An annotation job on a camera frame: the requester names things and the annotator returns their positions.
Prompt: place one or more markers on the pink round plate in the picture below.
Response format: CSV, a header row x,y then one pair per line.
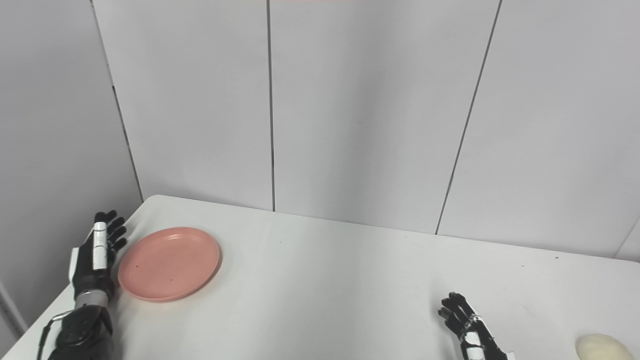
x,y
169,263

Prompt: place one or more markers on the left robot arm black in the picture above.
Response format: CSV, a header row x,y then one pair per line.
x,y
85,330

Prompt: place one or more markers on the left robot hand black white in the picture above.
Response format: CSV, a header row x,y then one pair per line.
x,y
95,260

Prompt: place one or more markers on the cream steamed bun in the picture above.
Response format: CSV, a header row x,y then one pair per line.
x,y
602,347

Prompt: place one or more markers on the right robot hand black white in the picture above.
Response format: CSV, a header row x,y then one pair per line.
x,y
470,332

